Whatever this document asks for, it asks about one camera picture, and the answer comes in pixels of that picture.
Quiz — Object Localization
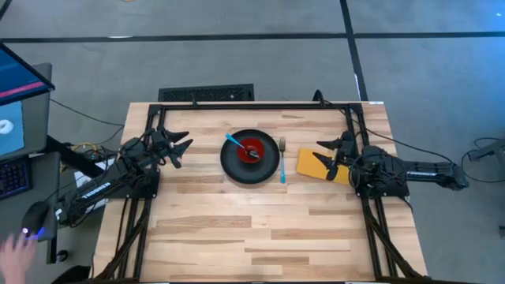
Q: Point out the grey desk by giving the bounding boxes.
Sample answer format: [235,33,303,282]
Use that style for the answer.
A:
[0,62,61,264]

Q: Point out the person's hand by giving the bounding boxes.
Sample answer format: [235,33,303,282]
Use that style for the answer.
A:
[0,231,39,284]

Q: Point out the black cable on floor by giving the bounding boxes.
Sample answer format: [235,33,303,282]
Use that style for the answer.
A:
[49,97,125,128]

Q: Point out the black keyboard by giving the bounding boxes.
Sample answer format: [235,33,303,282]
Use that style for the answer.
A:
[0,156,33,201]

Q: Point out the fork with blue handle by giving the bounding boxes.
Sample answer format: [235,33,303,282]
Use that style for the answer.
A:
[278,136,288,185]

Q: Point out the black floor vent grille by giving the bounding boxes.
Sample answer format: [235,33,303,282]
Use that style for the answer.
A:
[157,83,256,103]

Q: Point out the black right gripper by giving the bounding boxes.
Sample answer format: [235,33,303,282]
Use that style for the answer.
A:
[311,130,357,182]

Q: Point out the screen with blue picture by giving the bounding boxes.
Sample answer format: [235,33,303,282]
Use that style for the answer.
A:
[0,94,51,163]

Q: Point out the spoon with blue handle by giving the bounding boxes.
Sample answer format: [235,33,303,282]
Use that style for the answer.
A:
[224,133,261,160]

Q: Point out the black aluminium rig frame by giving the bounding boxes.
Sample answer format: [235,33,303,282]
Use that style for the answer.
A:
[93,102,426,284]

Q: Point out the tilted computer monitor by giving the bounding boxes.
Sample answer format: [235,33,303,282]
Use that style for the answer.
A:
[0,41,56,107]

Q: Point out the black round plate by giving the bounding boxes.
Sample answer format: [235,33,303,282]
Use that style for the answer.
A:
[219,128,282,185]

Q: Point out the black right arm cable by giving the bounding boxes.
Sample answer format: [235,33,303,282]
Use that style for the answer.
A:
[313,89,455,165]

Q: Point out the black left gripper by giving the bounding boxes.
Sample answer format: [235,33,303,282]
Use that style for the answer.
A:
[151,127,194,170]

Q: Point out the black diagonal desk strut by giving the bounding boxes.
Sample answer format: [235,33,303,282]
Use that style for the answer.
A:
[45,135,104,179]

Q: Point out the grey stand leg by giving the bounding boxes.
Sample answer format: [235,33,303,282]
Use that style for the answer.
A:
[468,136,505,163]

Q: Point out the black computer mouse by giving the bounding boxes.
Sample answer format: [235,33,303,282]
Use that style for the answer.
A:
[21,200,51,241]

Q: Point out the black bowl with red inside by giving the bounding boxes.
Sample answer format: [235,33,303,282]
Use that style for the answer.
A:
[236,137,267,165]

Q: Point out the yellow sponge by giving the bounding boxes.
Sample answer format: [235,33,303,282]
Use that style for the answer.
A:
[295,147,353,186]

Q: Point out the yellow cable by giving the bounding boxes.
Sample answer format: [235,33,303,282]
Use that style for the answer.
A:
[69,141,99,154]

